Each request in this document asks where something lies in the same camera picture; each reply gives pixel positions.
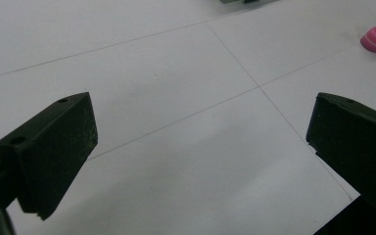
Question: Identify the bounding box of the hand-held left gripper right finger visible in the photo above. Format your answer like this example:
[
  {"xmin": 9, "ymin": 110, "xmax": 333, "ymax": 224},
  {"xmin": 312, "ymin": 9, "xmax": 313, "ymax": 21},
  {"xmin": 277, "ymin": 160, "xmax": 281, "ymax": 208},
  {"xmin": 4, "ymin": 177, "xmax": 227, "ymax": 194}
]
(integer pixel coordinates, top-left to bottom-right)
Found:
[{"xmin": 305, "ymin": 92, "xmax": 376, "ymax": 210}]

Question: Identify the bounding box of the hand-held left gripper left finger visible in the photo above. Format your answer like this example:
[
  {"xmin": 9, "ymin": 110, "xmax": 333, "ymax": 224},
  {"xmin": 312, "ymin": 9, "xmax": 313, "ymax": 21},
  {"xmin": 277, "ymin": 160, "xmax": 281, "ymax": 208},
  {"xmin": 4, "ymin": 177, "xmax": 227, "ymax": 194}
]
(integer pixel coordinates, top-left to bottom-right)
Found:
[{"xmin": 0, "ymin": 92, "xmax": 99, "ymax": 221}]

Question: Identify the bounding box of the white table cover board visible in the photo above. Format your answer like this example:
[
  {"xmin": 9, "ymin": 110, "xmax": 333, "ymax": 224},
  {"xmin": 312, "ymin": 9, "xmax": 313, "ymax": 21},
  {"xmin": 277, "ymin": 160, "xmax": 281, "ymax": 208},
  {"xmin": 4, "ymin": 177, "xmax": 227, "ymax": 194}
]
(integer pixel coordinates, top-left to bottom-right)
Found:
[{"xmin": 0, "ymin": 0, "xmax": 376, "ymax": 235}]

